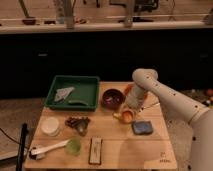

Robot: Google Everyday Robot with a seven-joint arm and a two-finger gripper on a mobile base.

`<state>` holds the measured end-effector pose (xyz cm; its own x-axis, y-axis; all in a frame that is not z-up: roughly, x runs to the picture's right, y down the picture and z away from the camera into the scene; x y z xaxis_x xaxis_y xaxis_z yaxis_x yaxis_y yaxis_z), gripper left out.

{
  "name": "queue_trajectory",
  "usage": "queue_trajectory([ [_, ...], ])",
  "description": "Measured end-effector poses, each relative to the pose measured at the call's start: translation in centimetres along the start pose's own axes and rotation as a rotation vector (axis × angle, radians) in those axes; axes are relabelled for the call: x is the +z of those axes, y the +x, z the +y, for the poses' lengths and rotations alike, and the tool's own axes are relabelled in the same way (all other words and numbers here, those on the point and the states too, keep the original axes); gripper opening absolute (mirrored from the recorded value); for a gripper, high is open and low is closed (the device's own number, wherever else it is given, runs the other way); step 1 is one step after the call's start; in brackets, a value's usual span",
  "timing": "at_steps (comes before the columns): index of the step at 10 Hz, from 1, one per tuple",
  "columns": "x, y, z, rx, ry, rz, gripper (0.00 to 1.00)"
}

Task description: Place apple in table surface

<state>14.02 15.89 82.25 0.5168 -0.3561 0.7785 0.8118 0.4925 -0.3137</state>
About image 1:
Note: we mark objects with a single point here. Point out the yellow small object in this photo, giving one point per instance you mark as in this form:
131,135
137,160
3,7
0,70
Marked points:
116,115

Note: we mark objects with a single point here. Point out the green plastic tray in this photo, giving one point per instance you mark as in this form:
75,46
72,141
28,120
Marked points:
83,98

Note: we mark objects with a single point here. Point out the grey crumpled cloth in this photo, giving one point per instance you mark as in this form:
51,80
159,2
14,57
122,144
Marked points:
63,93

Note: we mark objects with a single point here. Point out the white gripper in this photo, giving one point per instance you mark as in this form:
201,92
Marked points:
135,97

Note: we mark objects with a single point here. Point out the dark purple bowl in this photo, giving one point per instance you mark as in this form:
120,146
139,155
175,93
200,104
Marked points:
112,99

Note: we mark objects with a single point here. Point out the blue sponge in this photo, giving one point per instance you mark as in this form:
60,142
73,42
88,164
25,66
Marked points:
142,128

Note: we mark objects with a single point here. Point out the white round container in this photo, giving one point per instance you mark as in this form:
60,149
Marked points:
50,126

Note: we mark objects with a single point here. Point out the orange apple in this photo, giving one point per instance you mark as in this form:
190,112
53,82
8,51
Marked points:
127,116

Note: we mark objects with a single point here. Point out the white handled brush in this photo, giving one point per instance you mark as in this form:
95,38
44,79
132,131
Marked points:
37,153

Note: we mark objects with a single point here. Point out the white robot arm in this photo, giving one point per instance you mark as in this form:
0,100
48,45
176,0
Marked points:
197,115

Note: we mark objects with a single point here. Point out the black stand post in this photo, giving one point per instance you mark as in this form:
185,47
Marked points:
21,148

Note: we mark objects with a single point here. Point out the green plastic cup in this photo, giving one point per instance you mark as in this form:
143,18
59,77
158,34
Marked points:
73,146

